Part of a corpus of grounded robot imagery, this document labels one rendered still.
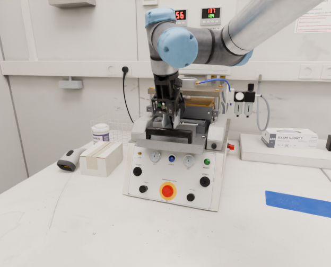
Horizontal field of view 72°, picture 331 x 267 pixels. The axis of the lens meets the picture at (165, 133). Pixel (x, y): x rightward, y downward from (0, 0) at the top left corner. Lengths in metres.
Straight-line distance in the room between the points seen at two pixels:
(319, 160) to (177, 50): 0.92
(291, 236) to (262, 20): 0.57
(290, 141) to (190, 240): 0.79
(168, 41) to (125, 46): 1.08
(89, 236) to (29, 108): 1.49
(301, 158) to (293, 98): 0.39
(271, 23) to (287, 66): 0.94
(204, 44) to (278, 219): 0.57
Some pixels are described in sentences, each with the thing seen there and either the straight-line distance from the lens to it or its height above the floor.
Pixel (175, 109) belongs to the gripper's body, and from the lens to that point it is 0.64.
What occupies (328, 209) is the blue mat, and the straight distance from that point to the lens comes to 0.95.
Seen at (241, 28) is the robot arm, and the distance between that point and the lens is 0.48.
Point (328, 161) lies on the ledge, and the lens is 1.25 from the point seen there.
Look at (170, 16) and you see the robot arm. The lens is 0.59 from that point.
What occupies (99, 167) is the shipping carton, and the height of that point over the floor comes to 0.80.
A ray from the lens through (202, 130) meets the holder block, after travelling 0.80.
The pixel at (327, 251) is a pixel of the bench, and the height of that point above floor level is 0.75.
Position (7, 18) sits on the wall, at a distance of 2.08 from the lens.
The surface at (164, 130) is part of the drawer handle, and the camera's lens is 0.71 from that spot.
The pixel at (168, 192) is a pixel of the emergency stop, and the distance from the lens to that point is 0.79.
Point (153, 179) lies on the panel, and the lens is 0.81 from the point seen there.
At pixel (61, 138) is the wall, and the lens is 1.94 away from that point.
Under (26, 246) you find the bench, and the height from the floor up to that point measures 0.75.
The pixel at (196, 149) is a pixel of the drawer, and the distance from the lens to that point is 0.70.
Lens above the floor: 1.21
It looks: 18 degrees down
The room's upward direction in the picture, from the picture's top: straight up
